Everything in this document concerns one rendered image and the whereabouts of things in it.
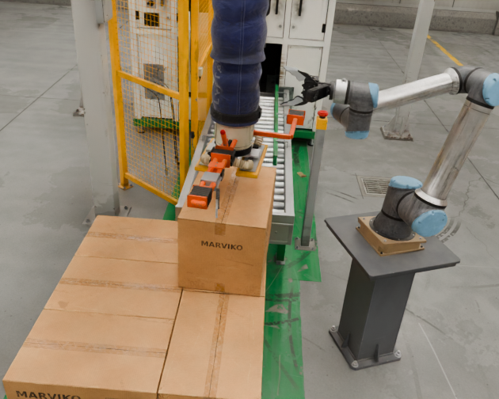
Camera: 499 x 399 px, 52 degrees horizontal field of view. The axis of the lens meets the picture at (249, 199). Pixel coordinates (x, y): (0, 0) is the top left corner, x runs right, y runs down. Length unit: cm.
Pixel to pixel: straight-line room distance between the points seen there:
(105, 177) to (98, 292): 148
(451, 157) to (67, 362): 179
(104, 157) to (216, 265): 165
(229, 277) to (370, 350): 98
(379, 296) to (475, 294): 118
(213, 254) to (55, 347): 77
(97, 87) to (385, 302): 226
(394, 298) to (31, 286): 220
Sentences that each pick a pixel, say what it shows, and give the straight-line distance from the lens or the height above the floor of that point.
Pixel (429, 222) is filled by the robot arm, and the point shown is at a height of 102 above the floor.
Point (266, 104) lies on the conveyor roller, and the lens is 485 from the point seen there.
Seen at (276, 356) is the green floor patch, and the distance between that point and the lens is 299.
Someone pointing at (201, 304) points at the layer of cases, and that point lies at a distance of 245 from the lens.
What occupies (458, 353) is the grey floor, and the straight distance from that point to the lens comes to 331.
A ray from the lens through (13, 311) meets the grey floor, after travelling 341.
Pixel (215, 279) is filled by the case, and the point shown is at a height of 62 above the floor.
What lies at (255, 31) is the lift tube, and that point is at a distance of 216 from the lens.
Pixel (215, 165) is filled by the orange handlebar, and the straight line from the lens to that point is 206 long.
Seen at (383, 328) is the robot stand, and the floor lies 23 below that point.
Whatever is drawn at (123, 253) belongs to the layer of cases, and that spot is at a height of 54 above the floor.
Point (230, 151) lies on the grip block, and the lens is 219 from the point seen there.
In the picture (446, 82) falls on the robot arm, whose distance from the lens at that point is 233.
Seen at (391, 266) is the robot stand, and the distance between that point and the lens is 250.
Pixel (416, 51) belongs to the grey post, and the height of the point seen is 94.
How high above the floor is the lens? 219
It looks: 30 degrees down
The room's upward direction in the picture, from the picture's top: 4 degrees clockwise
